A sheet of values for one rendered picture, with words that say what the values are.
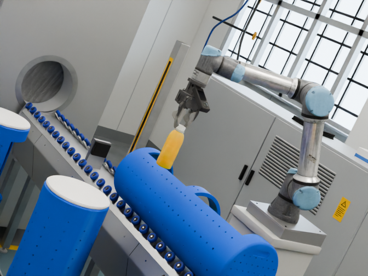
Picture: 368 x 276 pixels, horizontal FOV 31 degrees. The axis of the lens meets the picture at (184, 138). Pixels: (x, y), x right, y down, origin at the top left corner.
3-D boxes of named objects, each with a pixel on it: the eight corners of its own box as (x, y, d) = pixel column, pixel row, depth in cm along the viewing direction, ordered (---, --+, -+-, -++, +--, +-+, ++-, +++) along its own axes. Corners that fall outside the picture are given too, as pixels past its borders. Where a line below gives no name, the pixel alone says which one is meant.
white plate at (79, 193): (118, 198, 281) (116, 200, 281) (61, 170, 284) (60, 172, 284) (97, 213, 254) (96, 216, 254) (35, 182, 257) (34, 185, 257)
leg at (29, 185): (5, 249, 424) (40, 163, 412) (7, 253, 419) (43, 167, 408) (-4, 248, 420) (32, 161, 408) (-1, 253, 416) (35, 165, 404)
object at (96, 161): (98, 167, 349) (109, 142, 346) (101, 171, 346) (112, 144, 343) (82, 164, 343) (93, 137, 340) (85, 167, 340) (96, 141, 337)
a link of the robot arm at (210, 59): (225, 53, 263) (206, 44, 262) (214, 78, 265) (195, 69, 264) (223, 51, 271) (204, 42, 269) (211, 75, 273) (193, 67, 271)
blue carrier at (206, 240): (150, 206, 321) (176, 155, 316) (256, 312, 254) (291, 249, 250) (103, 194, 303) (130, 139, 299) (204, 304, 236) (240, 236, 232)
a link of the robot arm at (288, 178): (299, 196, 307) (311, 170, 304) (306, 206, 294) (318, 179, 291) (276, 188, 305) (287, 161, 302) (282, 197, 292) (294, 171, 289)
